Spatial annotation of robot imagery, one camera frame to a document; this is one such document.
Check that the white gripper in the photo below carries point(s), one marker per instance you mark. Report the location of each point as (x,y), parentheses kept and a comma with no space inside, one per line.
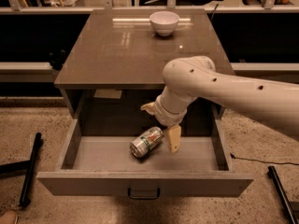
(163,114)

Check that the silver green 7up can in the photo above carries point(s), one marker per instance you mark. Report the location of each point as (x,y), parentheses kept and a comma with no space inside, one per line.
(146,142)

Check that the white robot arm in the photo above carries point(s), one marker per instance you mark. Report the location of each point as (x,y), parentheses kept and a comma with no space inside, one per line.
(273,104)

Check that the grey cabinet with glossy top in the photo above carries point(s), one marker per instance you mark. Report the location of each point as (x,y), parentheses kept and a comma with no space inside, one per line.
(118,49)

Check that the open grey top drawer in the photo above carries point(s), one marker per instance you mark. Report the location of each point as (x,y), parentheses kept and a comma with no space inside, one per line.
(105,166)

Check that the white paper label in cabinet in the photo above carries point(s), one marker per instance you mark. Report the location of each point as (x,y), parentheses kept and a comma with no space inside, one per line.
(109,94)

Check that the white ceramic bowl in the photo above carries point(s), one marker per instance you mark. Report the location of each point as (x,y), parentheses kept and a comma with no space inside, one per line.
(164,23)

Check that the black stand leg right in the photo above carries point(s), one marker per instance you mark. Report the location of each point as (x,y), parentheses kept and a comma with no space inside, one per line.
(291,209)

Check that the black stand leg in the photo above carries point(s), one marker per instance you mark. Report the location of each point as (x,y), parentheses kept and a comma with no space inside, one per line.
(26,168)
(291,209)

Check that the black stand leg left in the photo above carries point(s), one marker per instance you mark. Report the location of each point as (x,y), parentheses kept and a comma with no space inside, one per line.
(26,168)

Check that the brown shoe tip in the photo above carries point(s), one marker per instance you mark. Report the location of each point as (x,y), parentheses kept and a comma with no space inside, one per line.
(9,217)

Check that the black drawer handle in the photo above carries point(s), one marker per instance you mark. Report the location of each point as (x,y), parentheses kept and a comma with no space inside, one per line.
(143,194)

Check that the black clamp on rail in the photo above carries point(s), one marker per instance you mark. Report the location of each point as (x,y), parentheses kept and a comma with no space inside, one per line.
(57,60)

